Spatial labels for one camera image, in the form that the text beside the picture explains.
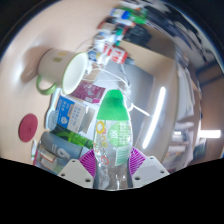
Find short white light bar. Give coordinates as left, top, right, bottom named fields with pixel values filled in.
left=197, top=129, right=222, bottom=140

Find white bottle with blue cap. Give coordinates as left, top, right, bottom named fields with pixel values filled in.
left=109, top=8, right=133, bottom=21

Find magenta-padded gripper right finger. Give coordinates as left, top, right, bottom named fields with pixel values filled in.
left=127, top=146, right=171, bottom=188

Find red and white jar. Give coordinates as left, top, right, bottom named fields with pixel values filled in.
left=102, top=43, right=130, bottom=65

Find white cable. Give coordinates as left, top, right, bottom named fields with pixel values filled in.
left=83, top=39, right=152, bottom=118

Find flat round red coaster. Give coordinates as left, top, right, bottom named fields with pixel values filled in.
left=18, top=113, right=39, bottom=143

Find clear bottle with gold cap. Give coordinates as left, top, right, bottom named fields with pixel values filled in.
left=33, top=143, right=73, bottom=175

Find dark brown small bottle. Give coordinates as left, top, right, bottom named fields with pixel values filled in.
left=97, top=21, right=116, bottom=33

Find long white light bar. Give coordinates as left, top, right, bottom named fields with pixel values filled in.
left=142, top=86, right=167, bottom=150

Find green plastic bottle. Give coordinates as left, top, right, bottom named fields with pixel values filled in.
left=129, top=8, right=150, bottom=25

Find blue and white carton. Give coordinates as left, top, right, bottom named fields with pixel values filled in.
left=55, top=94, right=88, bottom=135

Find white mug with green handle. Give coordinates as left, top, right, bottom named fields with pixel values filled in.
left=35, top=48, right=90, bottom=96

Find clear bottle with green cap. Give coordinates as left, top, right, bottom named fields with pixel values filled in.
left=93, top=89, right=134, bottom=191

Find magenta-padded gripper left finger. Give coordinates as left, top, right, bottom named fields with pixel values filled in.
left=57, top=148, right=98, bottom=189

